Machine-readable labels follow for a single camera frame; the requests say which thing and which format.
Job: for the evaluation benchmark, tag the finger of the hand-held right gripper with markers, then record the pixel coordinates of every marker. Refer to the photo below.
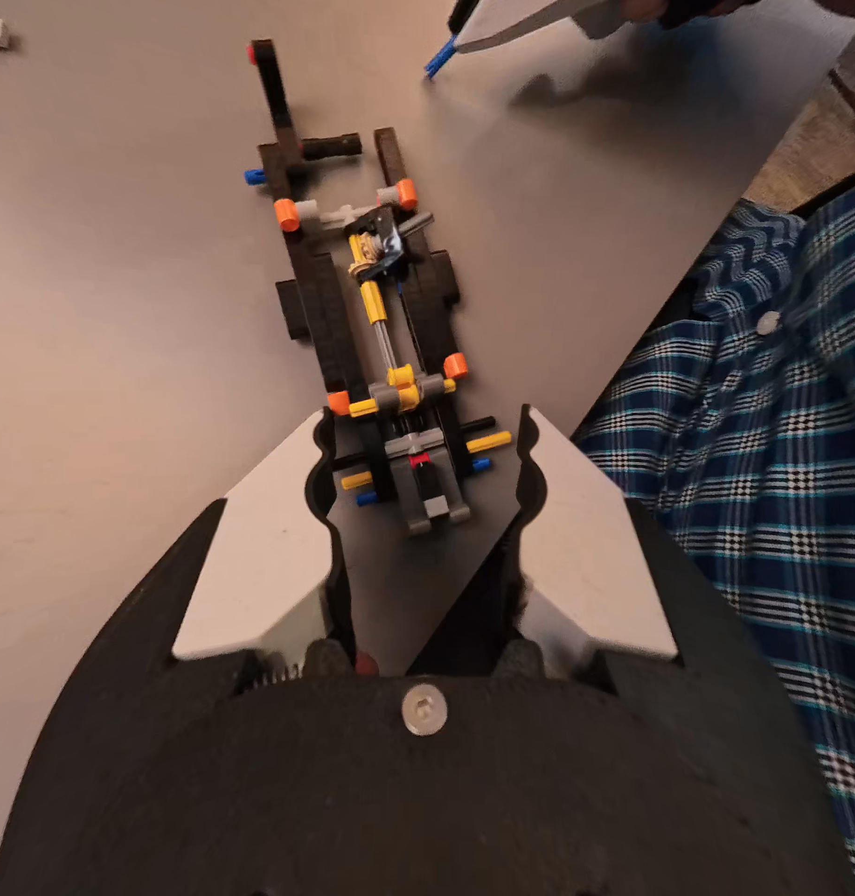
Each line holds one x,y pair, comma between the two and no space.
525,17

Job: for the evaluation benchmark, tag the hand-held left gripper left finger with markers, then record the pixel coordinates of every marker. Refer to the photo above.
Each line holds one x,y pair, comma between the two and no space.
259,560

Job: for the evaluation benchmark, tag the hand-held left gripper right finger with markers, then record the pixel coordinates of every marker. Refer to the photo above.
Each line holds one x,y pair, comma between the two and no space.
588,560

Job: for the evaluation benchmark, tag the blue toy pin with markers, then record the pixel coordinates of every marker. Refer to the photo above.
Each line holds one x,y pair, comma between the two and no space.
441,57

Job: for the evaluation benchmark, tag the black toy car chassis assembly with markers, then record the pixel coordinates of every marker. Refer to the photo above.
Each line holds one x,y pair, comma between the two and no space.
329,315

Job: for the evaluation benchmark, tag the person's right hand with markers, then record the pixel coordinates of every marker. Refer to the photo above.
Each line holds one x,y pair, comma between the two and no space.
641,8

